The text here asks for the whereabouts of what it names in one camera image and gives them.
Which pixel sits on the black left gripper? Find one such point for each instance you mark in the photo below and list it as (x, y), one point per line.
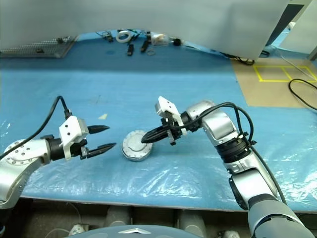
(83, 150)

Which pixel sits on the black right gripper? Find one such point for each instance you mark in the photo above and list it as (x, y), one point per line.
(172, 138)

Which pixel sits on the grey finned motor lid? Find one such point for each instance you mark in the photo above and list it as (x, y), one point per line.
(135, 146)

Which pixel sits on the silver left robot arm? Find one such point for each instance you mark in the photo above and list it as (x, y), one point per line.
(22, 153)

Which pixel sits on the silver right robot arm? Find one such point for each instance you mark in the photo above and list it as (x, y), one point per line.
(218, 124)

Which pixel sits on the pale paper scrap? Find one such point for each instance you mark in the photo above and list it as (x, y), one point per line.
(103, 116)

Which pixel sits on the blue plastic table cover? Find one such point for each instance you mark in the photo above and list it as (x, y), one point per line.
(173, 86)

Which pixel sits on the grey rounded cylinder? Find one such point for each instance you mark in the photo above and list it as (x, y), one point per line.
(190, 220)
(118, 217)

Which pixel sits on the black hand tool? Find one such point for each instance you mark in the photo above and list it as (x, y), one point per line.
(130, 49)
(144, 46)

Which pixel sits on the white speckled object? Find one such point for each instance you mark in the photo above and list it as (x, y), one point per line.
(227, 234)
(79, 229)

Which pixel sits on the small black block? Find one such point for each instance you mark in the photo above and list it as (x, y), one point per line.
(176, 41)

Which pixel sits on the clear plastic bag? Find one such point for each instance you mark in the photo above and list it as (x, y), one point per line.
(159, 39)

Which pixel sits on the black parts cluster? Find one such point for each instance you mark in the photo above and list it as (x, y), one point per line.
(107, 36)

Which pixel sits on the white tape roll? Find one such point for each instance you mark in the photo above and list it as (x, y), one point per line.
(117, 37)

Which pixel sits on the grey perforated parts tray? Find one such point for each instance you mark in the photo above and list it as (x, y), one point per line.
(37, 48)

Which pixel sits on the white backdrop sheet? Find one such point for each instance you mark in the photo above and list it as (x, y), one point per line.
(148, 15)

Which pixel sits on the brown cardboard sheet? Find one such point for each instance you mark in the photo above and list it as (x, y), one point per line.
(272, 94)

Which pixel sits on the white upright panel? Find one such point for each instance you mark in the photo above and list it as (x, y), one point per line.
(307, 29)

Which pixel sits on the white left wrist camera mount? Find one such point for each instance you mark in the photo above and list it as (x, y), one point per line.
(71, 129)

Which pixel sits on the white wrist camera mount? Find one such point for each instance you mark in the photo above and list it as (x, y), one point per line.
(71, 129)
(166, 105)

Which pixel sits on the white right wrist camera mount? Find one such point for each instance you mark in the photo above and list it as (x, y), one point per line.
(166, 105)

